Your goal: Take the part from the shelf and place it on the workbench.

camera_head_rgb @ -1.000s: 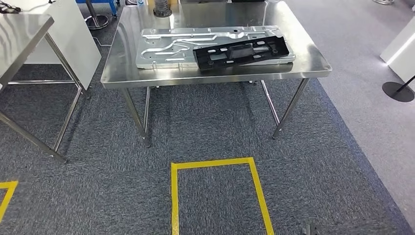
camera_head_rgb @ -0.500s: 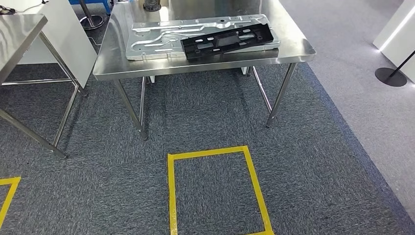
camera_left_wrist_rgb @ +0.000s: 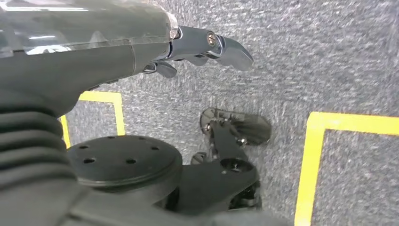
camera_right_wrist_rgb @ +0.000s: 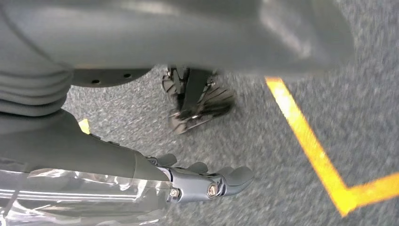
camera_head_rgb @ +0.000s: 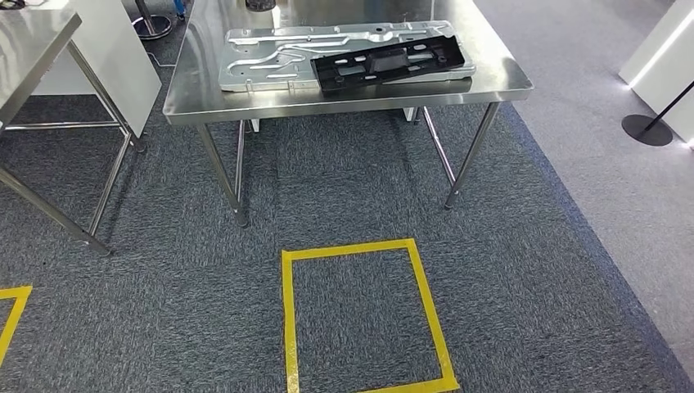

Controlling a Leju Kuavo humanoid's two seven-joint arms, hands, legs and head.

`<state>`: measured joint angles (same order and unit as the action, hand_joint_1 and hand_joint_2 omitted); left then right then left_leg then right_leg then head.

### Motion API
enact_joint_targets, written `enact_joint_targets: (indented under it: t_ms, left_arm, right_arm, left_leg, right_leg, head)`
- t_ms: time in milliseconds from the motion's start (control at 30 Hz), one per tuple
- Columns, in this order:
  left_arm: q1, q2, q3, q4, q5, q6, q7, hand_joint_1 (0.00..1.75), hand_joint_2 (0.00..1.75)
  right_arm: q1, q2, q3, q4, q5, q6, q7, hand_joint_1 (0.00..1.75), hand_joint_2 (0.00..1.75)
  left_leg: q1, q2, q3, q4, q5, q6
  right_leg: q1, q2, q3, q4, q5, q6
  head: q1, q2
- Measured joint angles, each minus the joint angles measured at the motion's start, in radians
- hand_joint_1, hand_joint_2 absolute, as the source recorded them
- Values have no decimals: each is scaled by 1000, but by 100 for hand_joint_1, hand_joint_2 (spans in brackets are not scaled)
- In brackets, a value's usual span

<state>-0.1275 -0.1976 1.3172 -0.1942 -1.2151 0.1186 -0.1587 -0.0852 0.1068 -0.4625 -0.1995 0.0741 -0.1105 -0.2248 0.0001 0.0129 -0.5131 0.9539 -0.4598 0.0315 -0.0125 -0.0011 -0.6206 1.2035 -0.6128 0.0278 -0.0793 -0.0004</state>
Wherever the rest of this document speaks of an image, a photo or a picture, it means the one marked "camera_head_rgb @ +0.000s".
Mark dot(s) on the stainless steel workbench table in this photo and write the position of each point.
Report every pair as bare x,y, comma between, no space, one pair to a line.
206,92

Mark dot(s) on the yellow floor tape square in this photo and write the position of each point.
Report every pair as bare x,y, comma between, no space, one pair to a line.
290,325
16,314

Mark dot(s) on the stamped grey metal panel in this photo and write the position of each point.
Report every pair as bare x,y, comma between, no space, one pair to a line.
260,70

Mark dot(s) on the chrome stanchion pole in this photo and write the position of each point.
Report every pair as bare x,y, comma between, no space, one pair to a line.
154,27

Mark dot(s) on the white cabinet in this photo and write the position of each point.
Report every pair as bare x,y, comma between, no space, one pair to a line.
119,65

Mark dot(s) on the black stanchion base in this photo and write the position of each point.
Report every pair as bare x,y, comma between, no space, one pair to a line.
645,130

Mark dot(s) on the white display stand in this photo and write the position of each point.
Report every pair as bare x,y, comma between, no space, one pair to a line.
667,54

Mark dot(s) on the stainless steel side table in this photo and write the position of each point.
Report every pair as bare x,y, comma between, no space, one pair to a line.
27,49

